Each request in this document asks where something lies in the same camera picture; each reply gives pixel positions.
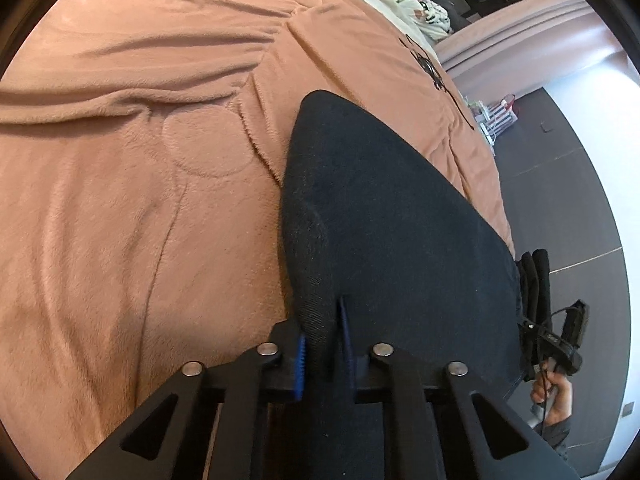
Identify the black denim pant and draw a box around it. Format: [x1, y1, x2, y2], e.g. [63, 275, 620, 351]
[282, 91, 528, 479]

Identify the right hand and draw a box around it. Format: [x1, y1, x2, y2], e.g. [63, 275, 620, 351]
[530, 370, 573, 426]

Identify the stack of black clothes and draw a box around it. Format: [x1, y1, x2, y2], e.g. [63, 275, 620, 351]
[516, 248, 551, 382]

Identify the clear storage organizer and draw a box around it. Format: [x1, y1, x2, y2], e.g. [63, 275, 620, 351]
[466, 94, 518, 153]

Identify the orange fleece blanket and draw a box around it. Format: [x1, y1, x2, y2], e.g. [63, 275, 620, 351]
[1, 0, 511, 479]

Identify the pink curtain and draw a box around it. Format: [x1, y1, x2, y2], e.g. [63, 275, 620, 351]
[435, 0, 623, 104]

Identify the cream patterned bedsheet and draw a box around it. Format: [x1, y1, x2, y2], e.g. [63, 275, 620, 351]
[363, 0, 452, 48]

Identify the black cable on bed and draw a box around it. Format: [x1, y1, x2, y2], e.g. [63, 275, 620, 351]
[398, 34, 476, 131]

